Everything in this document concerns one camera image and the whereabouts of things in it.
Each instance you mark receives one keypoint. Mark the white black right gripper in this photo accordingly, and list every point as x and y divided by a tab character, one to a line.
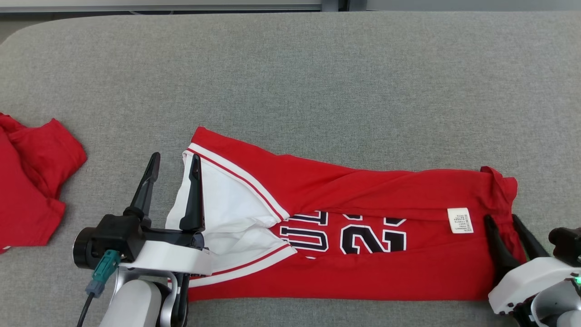
526	279

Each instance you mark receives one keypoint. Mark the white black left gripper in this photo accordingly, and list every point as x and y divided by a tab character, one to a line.
172	256

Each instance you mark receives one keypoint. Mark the red white basketball jersey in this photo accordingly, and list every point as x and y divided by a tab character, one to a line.
363	190

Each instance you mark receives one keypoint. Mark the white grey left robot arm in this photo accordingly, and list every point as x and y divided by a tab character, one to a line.
136	304

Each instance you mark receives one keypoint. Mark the plain red garment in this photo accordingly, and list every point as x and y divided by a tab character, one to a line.
27	181

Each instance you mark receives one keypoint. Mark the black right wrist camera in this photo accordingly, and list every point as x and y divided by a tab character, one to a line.
567	245

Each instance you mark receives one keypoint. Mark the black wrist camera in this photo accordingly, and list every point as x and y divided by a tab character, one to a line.
567	245
113	234

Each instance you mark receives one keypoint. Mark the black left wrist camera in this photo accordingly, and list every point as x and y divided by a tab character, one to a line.
113	234

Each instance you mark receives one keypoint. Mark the white wall rail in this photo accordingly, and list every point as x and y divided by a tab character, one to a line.
159	7

